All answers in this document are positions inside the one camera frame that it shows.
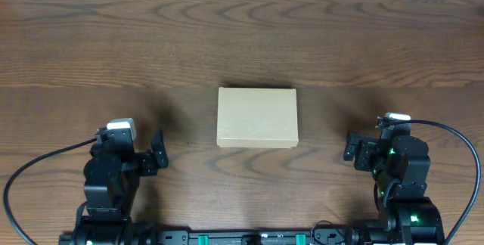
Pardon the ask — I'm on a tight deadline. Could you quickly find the left black cable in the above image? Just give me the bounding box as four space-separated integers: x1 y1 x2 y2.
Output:
2 138 98 245

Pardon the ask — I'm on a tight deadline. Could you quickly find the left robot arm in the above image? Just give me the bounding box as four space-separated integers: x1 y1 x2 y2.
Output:
58 128 169 245

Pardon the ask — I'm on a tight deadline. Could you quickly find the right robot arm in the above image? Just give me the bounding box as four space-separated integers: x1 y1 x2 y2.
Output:
343 124 445 244

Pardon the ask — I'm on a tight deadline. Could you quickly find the cardboard box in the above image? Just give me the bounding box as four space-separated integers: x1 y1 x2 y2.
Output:
216 87 299 149

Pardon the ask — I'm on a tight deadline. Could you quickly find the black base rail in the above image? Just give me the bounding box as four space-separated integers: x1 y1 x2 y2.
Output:
58 225 388 245

